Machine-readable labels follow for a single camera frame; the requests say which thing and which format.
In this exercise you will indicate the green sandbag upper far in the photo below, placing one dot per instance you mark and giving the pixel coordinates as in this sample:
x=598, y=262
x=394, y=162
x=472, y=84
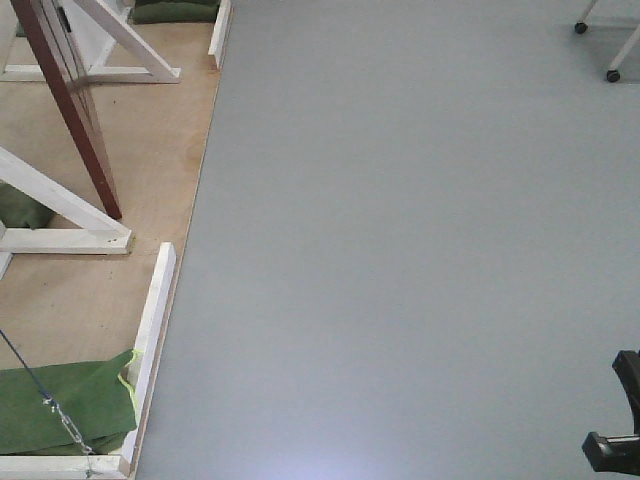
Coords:
x=152, y=12

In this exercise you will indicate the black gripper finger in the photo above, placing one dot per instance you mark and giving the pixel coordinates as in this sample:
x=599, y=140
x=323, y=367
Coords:
x=626, y=367
x=618, y=454

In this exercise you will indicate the white wooden door frame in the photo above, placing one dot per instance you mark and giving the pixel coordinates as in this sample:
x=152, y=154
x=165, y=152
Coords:
x=96, y=233

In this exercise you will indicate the brown wooden door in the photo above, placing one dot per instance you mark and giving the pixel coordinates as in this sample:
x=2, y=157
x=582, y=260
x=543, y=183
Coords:
x=49, y=35

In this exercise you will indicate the green sandbag under brace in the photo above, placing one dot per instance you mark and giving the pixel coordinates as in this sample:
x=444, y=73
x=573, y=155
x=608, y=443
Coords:
x=18, y=210

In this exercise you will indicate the white rolling cart legs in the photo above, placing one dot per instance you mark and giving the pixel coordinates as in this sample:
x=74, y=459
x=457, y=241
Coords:
x=612, y=74

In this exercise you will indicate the plywood base platform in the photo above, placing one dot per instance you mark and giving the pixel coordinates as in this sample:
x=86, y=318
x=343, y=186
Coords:
x=66, y=308

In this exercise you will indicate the green sandbag near corner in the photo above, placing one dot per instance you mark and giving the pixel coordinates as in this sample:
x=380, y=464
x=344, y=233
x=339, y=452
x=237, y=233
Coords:
x=95, y=395

